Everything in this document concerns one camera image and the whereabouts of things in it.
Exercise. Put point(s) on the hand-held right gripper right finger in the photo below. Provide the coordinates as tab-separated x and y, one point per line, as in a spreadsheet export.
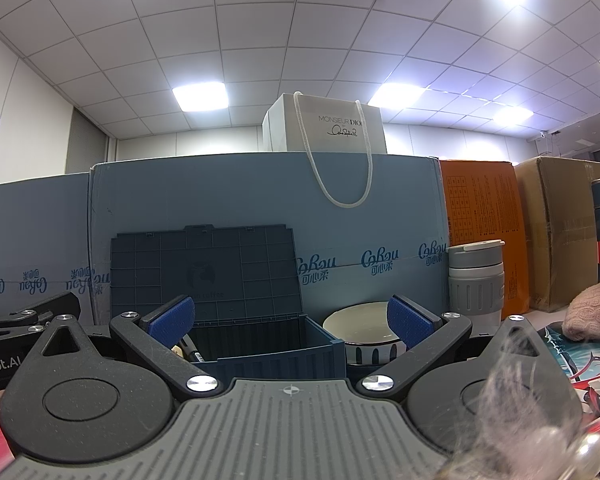
412	322

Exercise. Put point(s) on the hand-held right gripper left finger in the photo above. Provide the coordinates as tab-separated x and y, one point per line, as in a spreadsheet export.
172	322

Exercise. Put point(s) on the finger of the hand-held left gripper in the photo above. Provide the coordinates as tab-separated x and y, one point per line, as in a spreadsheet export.
55	305

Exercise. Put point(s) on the dark blue plastic storage box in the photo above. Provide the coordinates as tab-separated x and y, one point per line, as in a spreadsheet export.
205	270

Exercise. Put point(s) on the black marker pen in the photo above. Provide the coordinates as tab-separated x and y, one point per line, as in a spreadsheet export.
194	351

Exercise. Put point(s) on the white bowl with black stripes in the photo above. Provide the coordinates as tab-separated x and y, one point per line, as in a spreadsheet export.
360	325

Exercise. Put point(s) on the grey and white travel cup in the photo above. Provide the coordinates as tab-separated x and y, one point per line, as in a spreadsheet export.
475	280

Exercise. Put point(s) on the orange cardboard box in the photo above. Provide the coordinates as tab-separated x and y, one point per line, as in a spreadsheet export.
485	220

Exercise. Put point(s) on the large blue cardboard box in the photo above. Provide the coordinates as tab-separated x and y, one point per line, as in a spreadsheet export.
260	195

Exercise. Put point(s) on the fluffy pearl ornament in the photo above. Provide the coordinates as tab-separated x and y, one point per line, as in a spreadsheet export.
525	435

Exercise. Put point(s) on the brown cardboard box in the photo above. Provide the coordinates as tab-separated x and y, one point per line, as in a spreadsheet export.
560	230

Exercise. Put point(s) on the pink knitted cloth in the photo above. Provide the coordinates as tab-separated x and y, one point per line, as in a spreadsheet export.
597	310

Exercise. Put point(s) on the white paper gift bag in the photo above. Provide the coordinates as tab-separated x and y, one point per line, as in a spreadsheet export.
330	125

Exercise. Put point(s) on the white security camera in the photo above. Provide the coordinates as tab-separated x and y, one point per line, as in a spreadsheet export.
545	133

